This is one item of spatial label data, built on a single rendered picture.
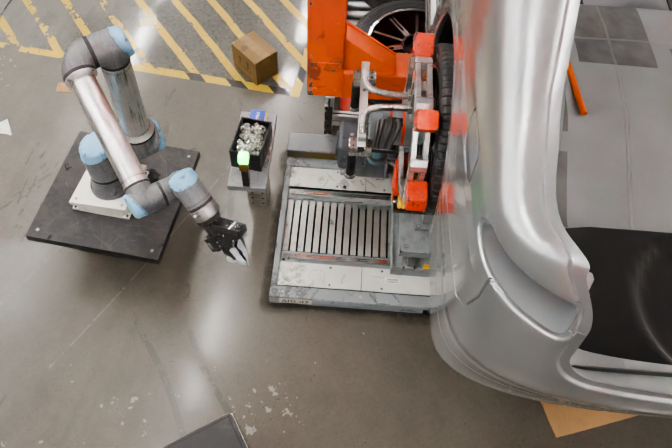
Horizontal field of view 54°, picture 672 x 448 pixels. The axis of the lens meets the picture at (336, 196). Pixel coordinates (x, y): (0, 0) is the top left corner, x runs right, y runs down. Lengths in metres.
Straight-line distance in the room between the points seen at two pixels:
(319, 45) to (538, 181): 1.58
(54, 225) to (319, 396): 1.38
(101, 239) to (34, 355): 0.59
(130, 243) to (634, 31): 2.27
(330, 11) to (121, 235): 1.31
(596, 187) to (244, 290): 1.62
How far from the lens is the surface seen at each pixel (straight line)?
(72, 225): 3.10
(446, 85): 2.30
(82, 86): 2.39
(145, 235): 2.98
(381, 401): 2.94
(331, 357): 2.98
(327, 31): 2.81
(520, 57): 1.65
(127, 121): 2.77
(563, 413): 3.09
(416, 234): 3.03
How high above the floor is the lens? 2.81
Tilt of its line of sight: 56 degrees down
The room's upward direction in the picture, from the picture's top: 4 degrees clockwise
